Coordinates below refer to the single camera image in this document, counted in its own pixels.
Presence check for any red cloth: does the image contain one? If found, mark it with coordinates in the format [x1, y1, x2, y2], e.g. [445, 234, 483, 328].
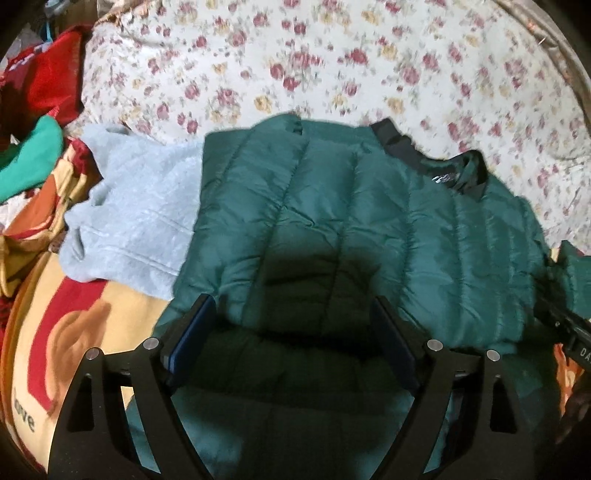
[0, 25, 95, 139]

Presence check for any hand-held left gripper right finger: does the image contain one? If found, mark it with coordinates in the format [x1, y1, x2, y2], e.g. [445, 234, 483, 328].
[372, 295, 558, 480]

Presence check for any dark green puffer jacket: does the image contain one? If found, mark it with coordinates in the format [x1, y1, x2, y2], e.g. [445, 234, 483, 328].
[124, 113, 591, 480]

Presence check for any bright green cloth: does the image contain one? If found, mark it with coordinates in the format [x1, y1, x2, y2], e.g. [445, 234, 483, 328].
[0, 115, 65, 204]

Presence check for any beige fringed cover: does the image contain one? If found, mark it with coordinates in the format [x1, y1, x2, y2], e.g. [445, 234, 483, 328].
[496, 0, 591, 109]

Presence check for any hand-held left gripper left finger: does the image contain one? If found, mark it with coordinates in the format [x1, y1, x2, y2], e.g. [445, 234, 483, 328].
[46, 294, 219, 480]

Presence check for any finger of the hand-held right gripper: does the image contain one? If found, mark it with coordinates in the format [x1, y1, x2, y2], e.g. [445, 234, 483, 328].
[536, 261, 580, 328]

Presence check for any yellow red printed blanket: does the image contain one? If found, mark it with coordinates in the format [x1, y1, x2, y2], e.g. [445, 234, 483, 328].
[0, 138, 185, 480]

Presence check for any light blue fleece garment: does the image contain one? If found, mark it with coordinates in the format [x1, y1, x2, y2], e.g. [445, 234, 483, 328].
[59, 124, 208, 301]

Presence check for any floral bedsheet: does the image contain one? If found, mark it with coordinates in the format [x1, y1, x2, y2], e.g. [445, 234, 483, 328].
[81, 0, 591, 257]

